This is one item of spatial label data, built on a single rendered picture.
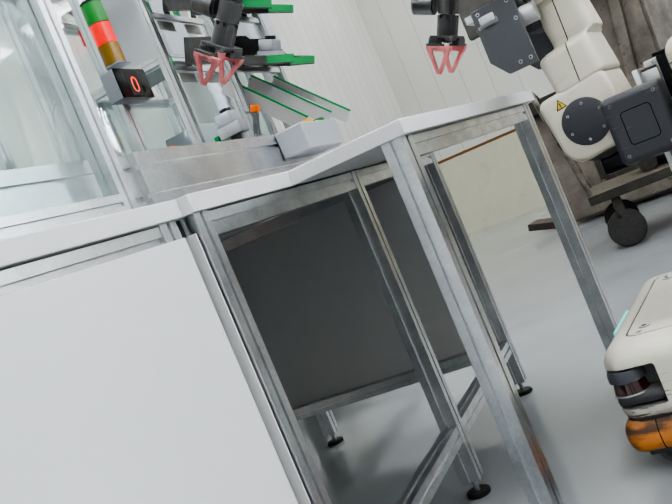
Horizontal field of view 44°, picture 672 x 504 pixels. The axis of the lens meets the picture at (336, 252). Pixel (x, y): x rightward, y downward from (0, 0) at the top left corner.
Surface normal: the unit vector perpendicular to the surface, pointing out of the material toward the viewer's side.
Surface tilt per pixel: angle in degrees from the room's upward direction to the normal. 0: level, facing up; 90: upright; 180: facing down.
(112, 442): 90
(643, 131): 90
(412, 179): 90
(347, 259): 90
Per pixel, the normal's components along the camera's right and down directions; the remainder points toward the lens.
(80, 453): 0.85, -0.34
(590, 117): -0.46, 0.22
